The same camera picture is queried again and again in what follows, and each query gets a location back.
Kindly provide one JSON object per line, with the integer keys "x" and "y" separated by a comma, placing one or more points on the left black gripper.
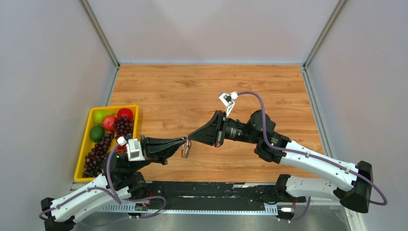
{"x": 158, "y": 149}

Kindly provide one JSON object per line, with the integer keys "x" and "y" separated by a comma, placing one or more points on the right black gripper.
{"x": 212, "y": 133}

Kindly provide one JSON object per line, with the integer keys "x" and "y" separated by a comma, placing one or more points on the silver keyring with keys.
{"x": 185, "y": 149}

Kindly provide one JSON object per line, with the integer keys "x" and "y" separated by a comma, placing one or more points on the black headed silver key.
{"x": 188, "y": 146}

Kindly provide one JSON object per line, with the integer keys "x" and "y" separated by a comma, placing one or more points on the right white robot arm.
{"x": 344, "y": 182}

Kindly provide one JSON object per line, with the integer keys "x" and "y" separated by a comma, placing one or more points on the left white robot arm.
{"x": 120, "y": 181}

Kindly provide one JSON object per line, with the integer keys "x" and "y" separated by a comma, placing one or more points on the small red fruits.
{"x": 121, "y": 148}

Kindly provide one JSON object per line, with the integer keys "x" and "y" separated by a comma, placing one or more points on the upper dark grape bunch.
{"x": 123, "y": 127}

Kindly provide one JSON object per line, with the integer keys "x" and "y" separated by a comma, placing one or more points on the dark grape bunch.
{"x": 96, "y": 156}
{"x": 123, "y": 127}

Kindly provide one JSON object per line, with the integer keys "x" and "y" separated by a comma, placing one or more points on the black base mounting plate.
{"x": 212, "y": 196}

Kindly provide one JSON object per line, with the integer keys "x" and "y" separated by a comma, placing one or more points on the red apple top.
{"x": 125, "y": 113}

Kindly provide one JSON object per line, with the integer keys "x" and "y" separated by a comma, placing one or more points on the red yellow apple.
{"x": 108, "y": 123}

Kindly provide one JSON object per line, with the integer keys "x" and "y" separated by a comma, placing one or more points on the green lime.
{"x": 96, "y": 133}

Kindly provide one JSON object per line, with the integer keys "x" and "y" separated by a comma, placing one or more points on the lower dark grape bunch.
{"x": 96, "y": 156}

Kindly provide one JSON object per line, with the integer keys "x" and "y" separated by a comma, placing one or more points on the green pear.
{"x": 100, "y": 115}

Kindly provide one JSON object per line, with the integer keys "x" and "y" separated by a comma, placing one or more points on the yellow plastic tray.
{"x": 88, "y": 144}

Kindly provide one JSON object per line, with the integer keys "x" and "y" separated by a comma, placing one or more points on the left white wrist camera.
{"x": 133, "y": 147}

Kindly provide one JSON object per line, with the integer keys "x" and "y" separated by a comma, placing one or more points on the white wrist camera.
{"x": 228, "y": 99}
{"x": 133, "y": 147}

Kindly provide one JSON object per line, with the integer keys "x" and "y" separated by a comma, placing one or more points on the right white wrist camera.
{"x": 228, "y": 99}

